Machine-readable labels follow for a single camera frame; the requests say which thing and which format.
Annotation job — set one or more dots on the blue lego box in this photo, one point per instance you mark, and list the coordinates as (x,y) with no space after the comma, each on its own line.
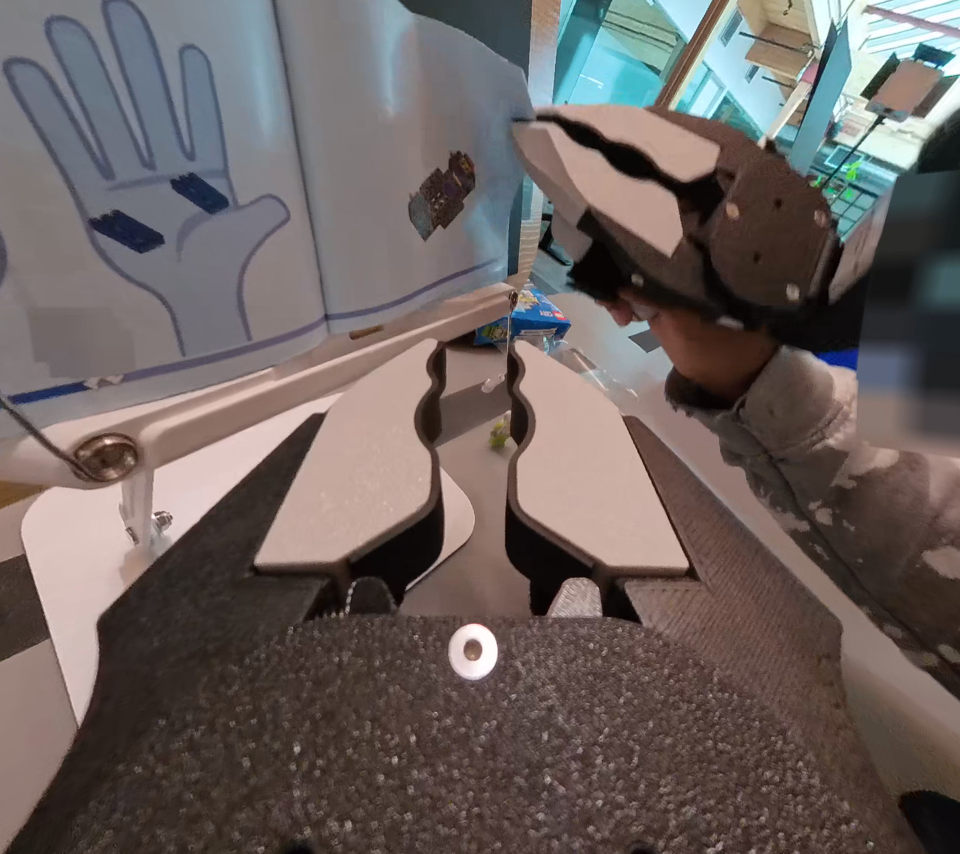
(525,322)

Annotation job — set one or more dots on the person's right hand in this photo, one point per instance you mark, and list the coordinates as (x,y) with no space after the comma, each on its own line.
(705,352)

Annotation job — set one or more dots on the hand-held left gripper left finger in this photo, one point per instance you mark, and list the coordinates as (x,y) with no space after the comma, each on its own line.
(353,494)

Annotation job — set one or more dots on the lime green lego minifigure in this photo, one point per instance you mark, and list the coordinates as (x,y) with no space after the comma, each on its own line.
(498,437)

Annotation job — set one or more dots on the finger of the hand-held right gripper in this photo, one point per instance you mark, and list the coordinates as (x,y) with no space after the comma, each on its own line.
(555,187)
(645,142)

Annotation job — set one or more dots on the white book stand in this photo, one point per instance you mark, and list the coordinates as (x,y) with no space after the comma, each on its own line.
(75,569)

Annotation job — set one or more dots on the lego instruction booklet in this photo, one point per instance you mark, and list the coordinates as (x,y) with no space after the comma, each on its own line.
(150,119)

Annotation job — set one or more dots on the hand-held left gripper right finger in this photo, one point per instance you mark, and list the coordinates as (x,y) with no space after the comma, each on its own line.
(600,494)

